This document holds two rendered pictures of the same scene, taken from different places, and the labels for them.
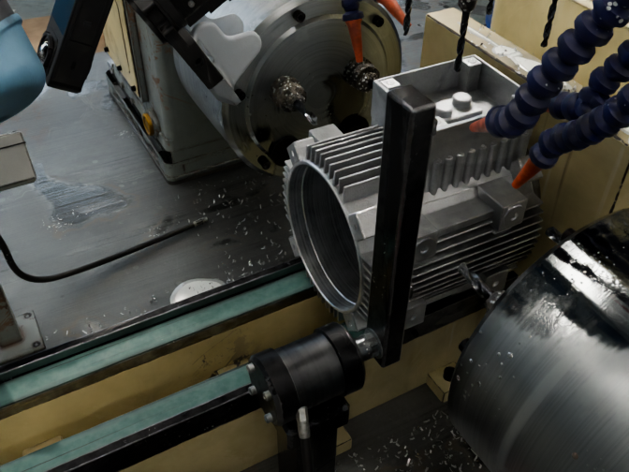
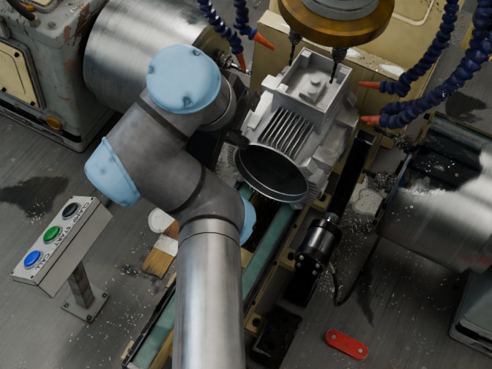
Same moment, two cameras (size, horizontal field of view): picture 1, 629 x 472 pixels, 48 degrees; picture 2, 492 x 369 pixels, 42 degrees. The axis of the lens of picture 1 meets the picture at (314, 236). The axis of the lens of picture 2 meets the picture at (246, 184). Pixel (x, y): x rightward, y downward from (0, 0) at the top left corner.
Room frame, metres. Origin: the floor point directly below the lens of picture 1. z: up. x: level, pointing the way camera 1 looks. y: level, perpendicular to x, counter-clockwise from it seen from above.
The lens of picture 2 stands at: (0.06, 0.44, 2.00)
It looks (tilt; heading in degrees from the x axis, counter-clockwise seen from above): 58 degrees down; 319
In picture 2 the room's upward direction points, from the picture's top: 9 degrees clockwise
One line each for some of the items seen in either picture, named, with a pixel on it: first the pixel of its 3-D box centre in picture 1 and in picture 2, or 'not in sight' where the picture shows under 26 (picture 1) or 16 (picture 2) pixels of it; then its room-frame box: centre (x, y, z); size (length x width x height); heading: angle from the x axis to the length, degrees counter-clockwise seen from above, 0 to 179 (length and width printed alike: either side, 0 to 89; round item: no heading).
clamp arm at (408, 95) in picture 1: (392, 245); (347, 181); (0.39, -0.06, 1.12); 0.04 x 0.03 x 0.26; 119
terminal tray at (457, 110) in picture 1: (449, 122); (310, 91); (0.58, -0.13, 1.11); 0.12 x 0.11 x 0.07; 118
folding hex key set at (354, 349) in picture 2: not in sight; (345, 345); (0.21, -0.01, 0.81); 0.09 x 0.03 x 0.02; 29
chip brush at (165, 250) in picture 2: not in sight; (175, 233); (0.59, 0.15, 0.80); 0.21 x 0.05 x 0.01; 121
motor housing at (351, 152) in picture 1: (405, 209); (293, 137); (0.56, -0.09, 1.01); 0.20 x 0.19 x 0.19; 118
